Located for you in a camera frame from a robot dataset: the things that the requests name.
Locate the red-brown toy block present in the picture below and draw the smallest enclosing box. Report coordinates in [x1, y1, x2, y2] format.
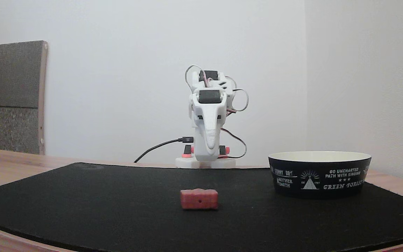
[180, 189, 219, 210]

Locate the dark printed bowl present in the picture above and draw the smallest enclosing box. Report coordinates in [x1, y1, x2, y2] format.
[268, 151, 372, 199]

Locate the black desk mat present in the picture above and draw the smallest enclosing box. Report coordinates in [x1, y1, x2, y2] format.
[0, 162, 403, 252]

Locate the red black servo wire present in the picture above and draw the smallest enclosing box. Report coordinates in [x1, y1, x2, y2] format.
[232, 87, 249, 113]
[185, 65, 209, 93]
[220, 128, 247, 159]

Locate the black power cable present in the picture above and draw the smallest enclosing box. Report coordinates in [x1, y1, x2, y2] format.
[134, 137, 194, 163]

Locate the grey panel with wood frame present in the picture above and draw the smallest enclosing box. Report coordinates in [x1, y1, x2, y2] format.
[0, 40, 48, 155]

